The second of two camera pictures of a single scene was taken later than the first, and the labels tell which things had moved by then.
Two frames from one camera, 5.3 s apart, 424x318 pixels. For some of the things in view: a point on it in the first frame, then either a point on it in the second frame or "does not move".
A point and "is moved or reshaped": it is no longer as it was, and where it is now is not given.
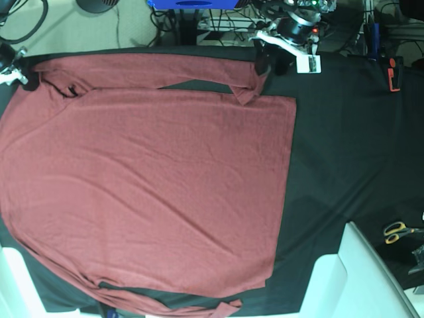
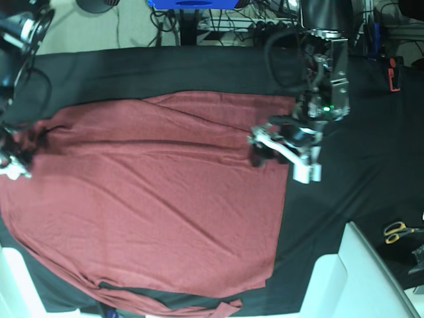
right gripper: (295, 30) to (298, 136)
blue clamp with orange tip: (112, 313) does not move
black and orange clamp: (395, 73) does not move
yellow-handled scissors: (393, 231) does not move
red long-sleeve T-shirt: (154, 174) is moved or reshaped
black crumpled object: (419, 254) does not move
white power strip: (226, 24) does not move
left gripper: (10, 59) to (10, 165)
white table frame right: (356, 283) does not move
